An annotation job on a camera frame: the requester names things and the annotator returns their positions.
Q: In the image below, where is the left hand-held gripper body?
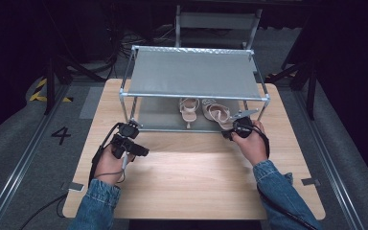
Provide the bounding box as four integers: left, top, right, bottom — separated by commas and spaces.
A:
109, 119, 142, 160

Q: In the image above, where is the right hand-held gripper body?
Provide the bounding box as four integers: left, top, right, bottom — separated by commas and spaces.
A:
229, 108, 260, 139

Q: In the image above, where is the white slingback high-heel shoe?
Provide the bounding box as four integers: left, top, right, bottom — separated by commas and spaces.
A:
200, 98, 238, 131
177, 97, 201, 129

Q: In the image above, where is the grey metal shoe rack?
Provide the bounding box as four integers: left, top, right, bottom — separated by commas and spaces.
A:
118, 45, 271, 135

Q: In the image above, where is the person's right hand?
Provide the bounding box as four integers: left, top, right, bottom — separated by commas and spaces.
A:
230, 120, 269, 167

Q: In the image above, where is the person's left hand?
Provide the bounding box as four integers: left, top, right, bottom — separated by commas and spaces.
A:
94, 144, 136, 186

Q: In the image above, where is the grey tape piece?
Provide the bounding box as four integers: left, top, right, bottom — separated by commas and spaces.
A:
60, 181, 86, 194
301, 177, 322, 187

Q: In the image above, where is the black tripod stand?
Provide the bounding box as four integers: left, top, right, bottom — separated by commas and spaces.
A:
267, 47, 320, 121
42, 47, 106, 116

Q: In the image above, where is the yellow black hazard tape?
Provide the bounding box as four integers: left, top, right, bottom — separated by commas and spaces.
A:
28, 78, 75, 104

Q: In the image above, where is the thin grey cable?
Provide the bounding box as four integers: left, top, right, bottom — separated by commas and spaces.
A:
95, 152, 130, 185

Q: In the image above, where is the bundle of black floor cables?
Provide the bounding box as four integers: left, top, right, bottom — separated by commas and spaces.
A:
108, 15, 177, 54

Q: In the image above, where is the black floor cable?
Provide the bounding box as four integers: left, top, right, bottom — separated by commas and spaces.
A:
18, 193, 69, 230

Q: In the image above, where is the grey metal frame chair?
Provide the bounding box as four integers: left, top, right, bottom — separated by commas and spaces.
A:
174, 4, 264, 51

